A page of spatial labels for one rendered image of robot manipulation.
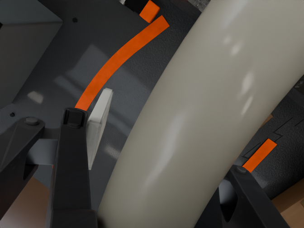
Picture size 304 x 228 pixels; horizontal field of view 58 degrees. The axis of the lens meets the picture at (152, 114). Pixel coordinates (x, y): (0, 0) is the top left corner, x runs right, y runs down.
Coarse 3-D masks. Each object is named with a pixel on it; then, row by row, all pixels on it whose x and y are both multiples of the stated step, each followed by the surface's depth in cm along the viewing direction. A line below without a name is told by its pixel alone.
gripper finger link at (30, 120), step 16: (16, 128) 12; (32, 128) 12; (0, 144) 10; (16, 144) 11; (32, 144) 12; (0, 160) 10; (16, 160) 10; (0, 176) 9; (16, 176) 11; (0, 192) 9; (16, 192) 11; (0, 208) 10
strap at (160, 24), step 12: (156, 24) 95; (168, 24) 94; (144, 36) 96; (120, 48) 98; (132, 48) 98; (108, 60) 99; (120, 60) 99; (108, 72) 101; (96, 84) 103; (84, 96) 104; (84, 108) 106; (264, 144) 107; (276, 144) 107; (252, 156) 109; (264, 156) 109; (252, 168) 111
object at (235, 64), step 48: (240, 0) 6; (288, 0) 5; (192, 48) 6; (240, 48) 6; (288, 48) 6; (192, 96) 6; (240, 96) 6; (144, 144) 7; (192, 144) 6; (240, 144) 7; (144, 192) 7; (192, 192) 7
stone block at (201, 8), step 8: (176, 0) 52; (184, 0) 42; (192, 0) 38; (200, 0) 37; (208, 0) 37; (184, 8) 56; (192, 8) 43; (200, 8) 38; (192, 16) 60; (296, 88) 40; (296, 96) 51
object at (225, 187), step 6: (222, 180) 14; (228, 180) 14; (222, 186) 14; (228, 186) 14; (222, 192) 14; (228, 192) 14; (234, 192) 14; (222, 198) 14; (228, 198) 14; (234, 198) 14; (222, 204) 14; (228, 204) 14; (234, 204) 14
